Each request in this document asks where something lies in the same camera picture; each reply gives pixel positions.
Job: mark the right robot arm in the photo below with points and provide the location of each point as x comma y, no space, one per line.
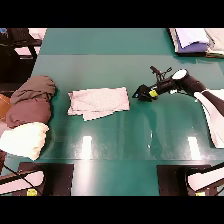
190,83

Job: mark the taupe garment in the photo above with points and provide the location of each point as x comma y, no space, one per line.
35,88

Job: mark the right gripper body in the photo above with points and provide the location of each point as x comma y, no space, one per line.
144,92

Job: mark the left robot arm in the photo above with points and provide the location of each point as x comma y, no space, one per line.
23,178

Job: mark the white shirt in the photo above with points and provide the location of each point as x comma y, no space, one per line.
100,101

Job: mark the cream garment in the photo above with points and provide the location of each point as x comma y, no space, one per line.
25,140

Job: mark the white garment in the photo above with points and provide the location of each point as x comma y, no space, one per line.
216,40

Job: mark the dark brown garment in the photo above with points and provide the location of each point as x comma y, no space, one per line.
28,113

